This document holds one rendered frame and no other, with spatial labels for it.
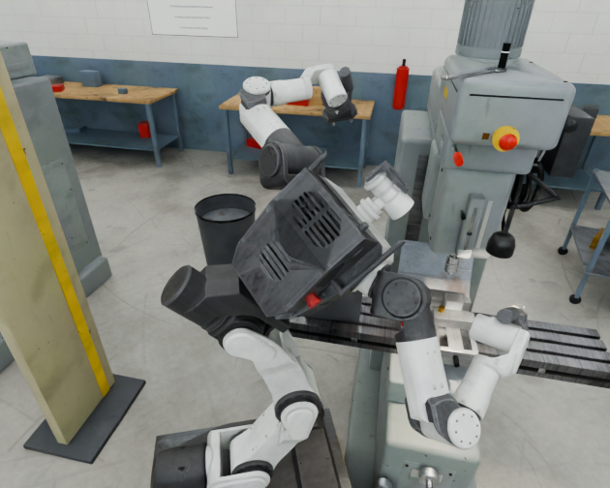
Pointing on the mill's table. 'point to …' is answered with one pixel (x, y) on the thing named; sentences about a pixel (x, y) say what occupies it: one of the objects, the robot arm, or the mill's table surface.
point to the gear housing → (483, 155)
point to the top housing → (504, 102)
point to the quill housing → (443, 219)
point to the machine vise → (462, 346)
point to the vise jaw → (453, 319)
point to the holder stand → (342, 309)
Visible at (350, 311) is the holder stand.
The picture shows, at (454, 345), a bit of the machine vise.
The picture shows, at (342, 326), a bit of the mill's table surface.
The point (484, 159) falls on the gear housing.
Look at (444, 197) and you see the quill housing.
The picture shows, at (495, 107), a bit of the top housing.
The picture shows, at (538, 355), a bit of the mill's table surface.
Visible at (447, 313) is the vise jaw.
